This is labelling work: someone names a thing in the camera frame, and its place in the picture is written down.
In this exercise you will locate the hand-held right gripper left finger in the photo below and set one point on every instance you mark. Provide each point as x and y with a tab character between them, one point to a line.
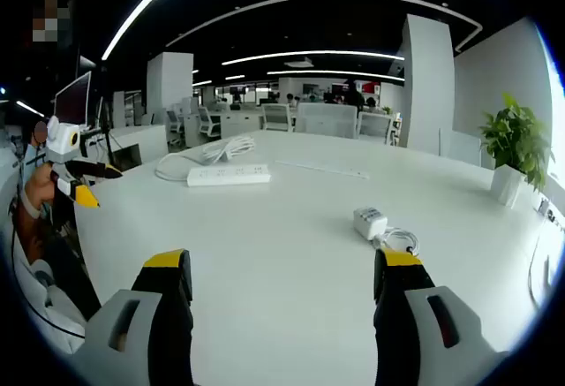
165	315

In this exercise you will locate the person's left hand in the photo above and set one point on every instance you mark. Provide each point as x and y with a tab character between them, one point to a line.
37	187

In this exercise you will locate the green leafy plant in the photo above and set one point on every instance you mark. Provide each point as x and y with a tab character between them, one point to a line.
516	134

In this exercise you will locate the white plant pot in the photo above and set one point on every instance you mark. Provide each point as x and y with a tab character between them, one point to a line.
506	185

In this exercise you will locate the black tripod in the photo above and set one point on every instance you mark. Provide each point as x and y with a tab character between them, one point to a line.
106	134

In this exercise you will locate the white desk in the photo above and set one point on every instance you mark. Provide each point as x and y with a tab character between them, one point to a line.
282	236

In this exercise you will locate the desk edge socket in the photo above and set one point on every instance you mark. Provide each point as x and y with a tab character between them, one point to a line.
549	214

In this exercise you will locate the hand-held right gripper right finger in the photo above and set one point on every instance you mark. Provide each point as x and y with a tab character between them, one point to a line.
397	324

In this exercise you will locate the white power strip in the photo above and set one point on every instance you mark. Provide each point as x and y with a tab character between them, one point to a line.
228	175

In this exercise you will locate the white office chair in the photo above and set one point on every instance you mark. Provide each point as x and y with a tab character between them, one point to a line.
207	122
374	126
173	124
326	118
277	116

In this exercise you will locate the white charger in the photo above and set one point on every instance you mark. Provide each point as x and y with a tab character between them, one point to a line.
368	221

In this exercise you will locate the computer monitor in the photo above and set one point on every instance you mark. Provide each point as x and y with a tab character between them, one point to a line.
73	101

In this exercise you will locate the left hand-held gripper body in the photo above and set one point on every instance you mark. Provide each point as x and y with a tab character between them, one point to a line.
62	141

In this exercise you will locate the white wristband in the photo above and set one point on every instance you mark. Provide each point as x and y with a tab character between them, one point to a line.
30	208

